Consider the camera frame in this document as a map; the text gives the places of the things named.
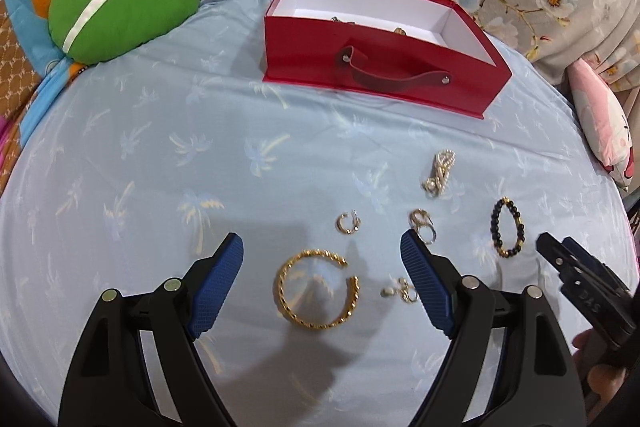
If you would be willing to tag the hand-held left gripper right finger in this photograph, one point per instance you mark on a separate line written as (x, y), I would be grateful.
(425, 287)

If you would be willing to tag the gold and silver hoop earrings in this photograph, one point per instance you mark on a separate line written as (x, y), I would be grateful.
(418, 217)

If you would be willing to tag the pink cartoon pillow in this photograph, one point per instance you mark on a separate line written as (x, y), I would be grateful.
(605, 122)

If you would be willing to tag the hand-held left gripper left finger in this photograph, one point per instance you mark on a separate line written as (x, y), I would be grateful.
(216, 292)

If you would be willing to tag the person's right hand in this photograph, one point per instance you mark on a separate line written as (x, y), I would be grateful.
(607, 387)

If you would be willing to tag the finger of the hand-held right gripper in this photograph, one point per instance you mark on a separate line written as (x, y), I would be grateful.
(587, 259)
(580, 287)

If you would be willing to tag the light blue palm-print sheet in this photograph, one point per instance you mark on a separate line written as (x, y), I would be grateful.
(150, 157)

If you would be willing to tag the gold twisted bangle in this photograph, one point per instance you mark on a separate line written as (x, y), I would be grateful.
(279, 289)

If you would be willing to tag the gold pearl drop earring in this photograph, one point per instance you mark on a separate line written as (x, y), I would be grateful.
(386, 292)

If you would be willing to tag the small gold hoop earring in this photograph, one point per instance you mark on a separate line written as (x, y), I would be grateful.
(344, 227)

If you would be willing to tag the brown patterned cloth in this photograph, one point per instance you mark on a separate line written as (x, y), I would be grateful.
(17, 67)

